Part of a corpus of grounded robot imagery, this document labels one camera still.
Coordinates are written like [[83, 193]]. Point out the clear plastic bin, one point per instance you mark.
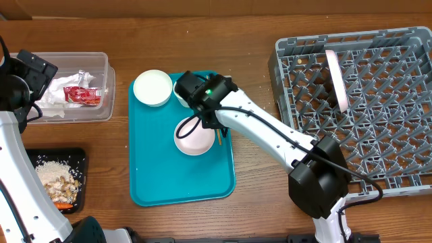
[[97, 64]]

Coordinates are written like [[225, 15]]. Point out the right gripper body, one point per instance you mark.
[[217, 124]]

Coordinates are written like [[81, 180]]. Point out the grey dishwasher rack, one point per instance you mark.
[[386, 132]]

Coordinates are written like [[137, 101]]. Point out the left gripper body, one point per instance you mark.
[[32, 78]]

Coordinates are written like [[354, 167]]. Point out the orange carrot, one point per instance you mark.
[[63, 205]]

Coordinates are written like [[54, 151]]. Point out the black tray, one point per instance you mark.
[[74, 157]]

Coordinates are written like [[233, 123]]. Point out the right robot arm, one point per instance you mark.
[[318, 174]]

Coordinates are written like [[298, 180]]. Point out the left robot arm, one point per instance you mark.
[[27, 212]]

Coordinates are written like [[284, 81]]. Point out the red snack wrapper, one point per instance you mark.
[[83, 96]]

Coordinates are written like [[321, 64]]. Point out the wooden chopstick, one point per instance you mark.
[[219, 137]]

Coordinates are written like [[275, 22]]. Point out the nuts and rice pile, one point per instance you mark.
[[59, 181]]

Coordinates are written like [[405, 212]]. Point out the teal plastic tray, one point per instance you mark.
[[161, 174]]

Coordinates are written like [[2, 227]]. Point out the large pink plate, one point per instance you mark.
[[337, 79]]

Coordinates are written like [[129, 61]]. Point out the white bowl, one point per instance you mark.
[[153, 88]]

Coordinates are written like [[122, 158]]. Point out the pink bowl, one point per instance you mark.
[[198, 142]]

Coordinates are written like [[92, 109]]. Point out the pale green cup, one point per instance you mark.
[[180, 99]]

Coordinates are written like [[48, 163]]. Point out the white napkin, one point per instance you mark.
[[53, 101]]

